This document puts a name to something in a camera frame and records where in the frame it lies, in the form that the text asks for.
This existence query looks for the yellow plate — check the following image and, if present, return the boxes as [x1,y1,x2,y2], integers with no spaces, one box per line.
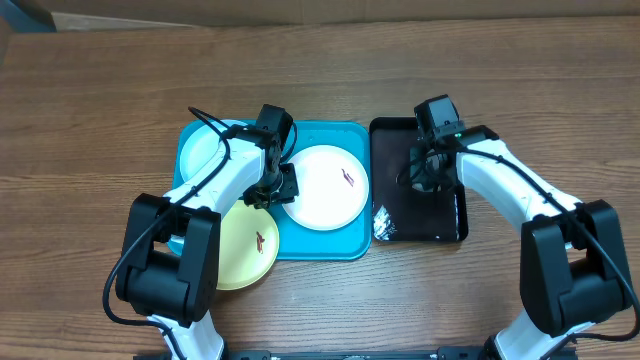
[217,200,280,291]

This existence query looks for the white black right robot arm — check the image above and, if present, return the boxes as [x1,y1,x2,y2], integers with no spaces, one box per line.
[409,123,639,359]

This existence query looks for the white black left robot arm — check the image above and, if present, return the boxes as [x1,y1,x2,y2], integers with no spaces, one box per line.
[102,121,298,359]

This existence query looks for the black plastic tray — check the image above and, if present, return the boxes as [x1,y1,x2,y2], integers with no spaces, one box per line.
[369,117,469,242]

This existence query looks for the teal plastic tray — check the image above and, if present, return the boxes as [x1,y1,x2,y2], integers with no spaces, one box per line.
[166,118,374,262]

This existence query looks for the pink plate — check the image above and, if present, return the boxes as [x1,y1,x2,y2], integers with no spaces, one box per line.
[283,145,369,231]

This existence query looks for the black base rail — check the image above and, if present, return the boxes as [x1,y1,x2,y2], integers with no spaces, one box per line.
[133,345,496,360]

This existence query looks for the light blue plate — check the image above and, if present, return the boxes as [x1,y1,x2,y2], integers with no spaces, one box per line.
[173,121,255,187]

